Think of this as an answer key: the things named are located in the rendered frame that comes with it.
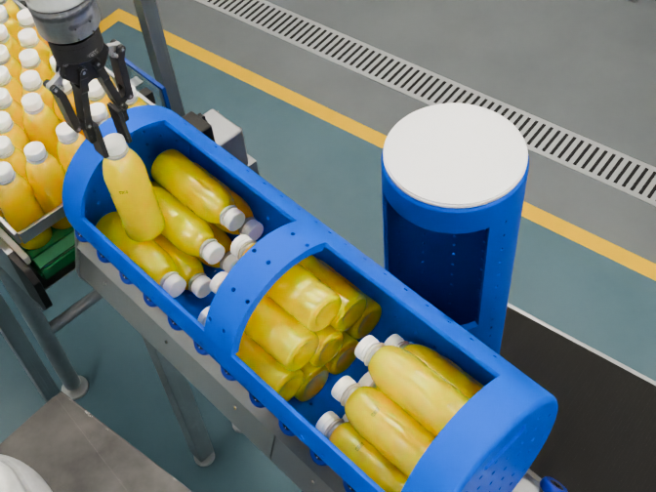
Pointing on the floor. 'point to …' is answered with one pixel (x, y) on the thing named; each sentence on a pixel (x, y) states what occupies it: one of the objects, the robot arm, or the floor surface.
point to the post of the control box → (17, 339)
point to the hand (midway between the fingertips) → (108, 131)
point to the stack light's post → (158, 51)
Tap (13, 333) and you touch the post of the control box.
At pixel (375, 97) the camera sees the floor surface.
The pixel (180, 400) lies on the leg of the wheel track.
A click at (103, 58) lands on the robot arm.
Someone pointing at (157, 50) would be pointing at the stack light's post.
